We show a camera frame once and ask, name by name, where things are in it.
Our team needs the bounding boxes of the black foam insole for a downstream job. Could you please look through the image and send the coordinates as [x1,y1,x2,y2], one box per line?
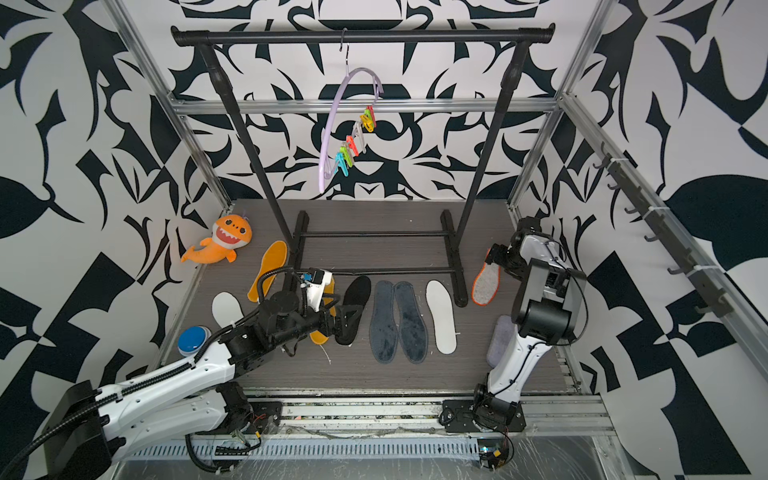
[335,276,372,346]

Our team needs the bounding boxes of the grey orange-edged insole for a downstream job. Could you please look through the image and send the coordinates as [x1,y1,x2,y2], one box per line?
[471,254,501,306]

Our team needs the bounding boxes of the orange fuzzy insole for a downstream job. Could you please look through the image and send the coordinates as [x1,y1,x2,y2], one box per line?
[247,240,288,303]
[310,278,336,345]

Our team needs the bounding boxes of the dark grey felt insole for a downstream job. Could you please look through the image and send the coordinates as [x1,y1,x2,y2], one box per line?
[394,281,428,364]
[369,281,398,364]

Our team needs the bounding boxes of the white orange-edged insole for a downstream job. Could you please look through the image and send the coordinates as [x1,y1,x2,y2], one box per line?
[211,292,243,328]

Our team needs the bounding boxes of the lilac round clip hanger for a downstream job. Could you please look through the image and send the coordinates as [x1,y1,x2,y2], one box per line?
[317,28,383,193]

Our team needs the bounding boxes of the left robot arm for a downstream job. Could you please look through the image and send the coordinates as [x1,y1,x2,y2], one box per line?
[1,267,371,479]

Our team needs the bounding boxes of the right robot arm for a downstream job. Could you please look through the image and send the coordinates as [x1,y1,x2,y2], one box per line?
[438,217,586,433]

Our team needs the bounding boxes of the grey fabric case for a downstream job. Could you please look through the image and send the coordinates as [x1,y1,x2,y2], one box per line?
[486,315,517,368]

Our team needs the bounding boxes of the orange shark plush toy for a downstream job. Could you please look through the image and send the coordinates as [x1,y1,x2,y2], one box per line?
[181,214,253,265]

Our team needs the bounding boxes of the blue round button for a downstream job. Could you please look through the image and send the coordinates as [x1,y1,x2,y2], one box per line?
[177,326,211,357]

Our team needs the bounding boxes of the black garment rack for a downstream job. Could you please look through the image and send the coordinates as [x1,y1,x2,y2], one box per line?
[171,25,556,307]

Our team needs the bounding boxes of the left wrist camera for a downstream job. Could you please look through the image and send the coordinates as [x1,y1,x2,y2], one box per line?
[301,268,333,312]

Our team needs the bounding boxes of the white cable duct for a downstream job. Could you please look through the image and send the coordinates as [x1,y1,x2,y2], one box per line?
[128,439,481,462]

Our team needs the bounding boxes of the wall hook rail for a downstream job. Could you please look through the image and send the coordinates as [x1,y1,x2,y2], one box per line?
[596,149,739,318]

